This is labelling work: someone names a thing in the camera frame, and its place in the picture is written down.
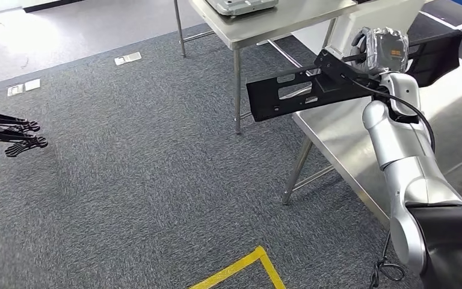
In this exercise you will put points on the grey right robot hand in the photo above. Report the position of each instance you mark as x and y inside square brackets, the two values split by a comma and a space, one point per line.
[386, 50]

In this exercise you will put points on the long black plastic panel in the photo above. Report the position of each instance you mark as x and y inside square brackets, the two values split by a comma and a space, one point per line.
[263, 103]

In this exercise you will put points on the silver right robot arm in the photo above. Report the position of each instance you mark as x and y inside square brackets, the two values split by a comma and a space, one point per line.
[406, 159]

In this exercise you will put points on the steel workbench table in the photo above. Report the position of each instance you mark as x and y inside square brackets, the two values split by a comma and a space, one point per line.
[334, 135]
[279, 24]

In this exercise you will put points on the grey metal part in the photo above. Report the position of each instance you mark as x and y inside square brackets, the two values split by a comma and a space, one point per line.
[239, 6]

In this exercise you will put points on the floor outlet plate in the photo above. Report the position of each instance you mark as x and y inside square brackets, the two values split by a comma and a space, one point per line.
[32, 84]
[127, 58]
[16, 90]

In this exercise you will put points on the yellow tape floor square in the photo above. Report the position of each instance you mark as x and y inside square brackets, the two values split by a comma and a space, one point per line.
[235, 267]

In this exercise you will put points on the black tripod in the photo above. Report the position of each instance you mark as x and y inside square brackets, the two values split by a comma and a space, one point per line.
[27, 142]

